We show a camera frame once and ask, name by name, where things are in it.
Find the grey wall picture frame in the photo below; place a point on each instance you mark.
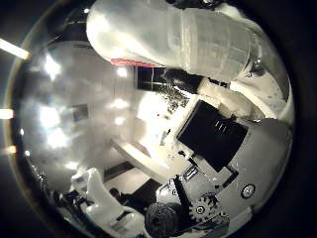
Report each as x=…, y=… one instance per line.
x=80, y=112

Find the dark framed window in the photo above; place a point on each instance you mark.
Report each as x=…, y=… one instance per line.
x=148, y=77

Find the leafy green plant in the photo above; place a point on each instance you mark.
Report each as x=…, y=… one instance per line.
x=176, y=97

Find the white counter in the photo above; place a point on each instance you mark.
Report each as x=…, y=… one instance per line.
x=142, y=158

